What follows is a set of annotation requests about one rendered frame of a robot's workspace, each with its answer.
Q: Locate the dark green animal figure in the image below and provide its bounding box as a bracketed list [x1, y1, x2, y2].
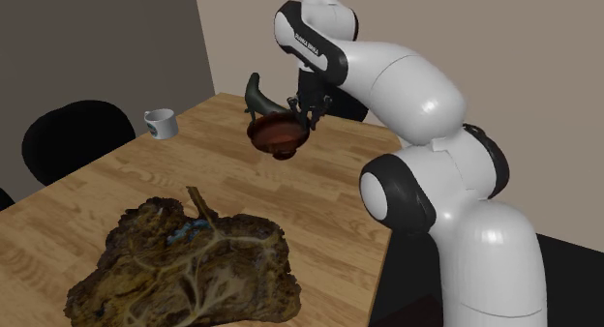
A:
[243, 72, 290, 126]

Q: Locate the large brown dried leaf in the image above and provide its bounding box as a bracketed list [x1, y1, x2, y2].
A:
[63, 186, 304, 327]

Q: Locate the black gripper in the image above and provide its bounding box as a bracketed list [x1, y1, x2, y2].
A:
[287, 69, 333, 132]

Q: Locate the black chair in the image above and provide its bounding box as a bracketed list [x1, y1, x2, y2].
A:
[0, 186, 16, 213]
[20, 99, 137, 187]

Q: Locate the white mug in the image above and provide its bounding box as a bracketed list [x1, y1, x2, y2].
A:
[142, 107, 180, 141]

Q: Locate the brown bowl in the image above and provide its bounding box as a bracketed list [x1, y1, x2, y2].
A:
[246, 110, 312, 162]

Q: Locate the wooden table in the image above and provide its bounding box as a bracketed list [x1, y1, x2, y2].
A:
[0, 91, 412, 327]

